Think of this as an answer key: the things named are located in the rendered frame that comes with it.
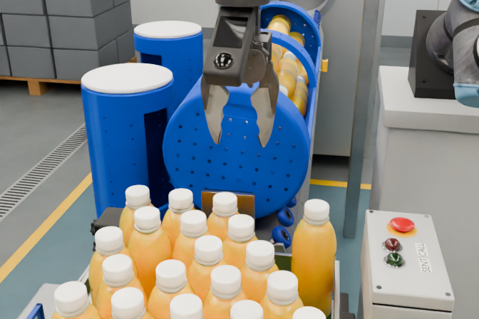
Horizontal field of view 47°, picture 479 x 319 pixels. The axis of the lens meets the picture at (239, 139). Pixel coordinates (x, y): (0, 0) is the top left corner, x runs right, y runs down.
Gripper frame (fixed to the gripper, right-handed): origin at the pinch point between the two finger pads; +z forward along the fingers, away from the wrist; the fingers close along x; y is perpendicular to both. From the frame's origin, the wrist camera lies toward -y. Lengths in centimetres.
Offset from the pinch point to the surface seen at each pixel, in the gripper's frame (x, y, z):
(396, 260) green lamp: -22.3, -6.7, 13.0
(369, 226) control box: -19.4, 2.5, 14.1
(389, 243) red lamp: -21.7, -3.0, 13.0
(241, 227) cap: -0.7, -2.0, 13.2
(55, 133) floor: 172, 262, 125
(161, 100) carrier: 36, 80, 26
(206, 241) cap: 3.7, -6.1, 13.3
